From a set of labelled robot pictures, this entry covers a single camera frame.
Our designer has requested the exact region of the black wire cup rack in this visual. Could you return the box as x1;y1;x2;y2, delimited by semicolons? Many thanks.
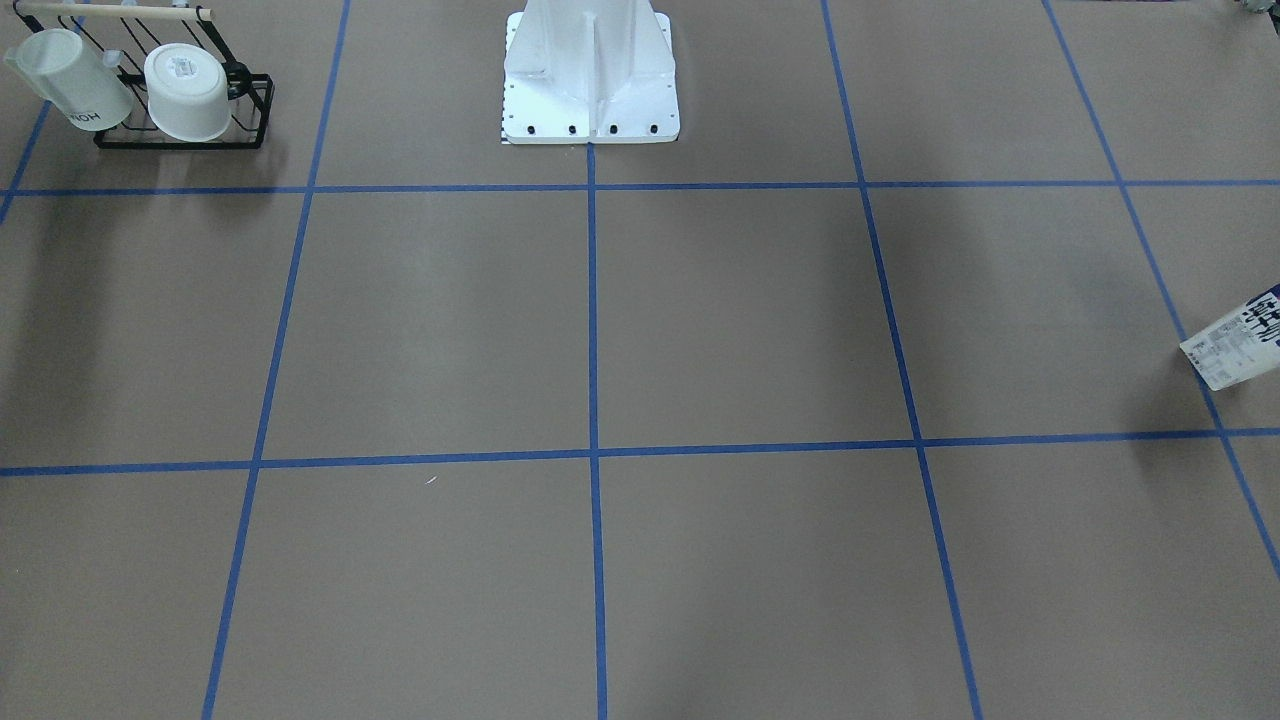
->
3;1;275;150

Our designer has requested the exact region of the blue milk carton green cap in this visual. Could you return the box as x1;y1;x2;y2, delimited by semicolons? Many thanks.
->
1179;286;1279;392

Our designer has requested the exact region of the white pedestal column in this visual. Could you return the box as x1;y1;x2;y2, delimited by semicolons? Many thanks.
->
500;1;681;145

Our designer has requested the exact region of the white cup with handle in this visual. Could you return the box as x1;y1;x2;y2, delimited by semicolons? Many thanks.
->
3;28;134;132

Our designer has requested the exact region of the white cup upside down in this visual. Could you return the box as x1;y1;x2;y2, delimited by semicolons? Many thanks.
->
143;44;232;143

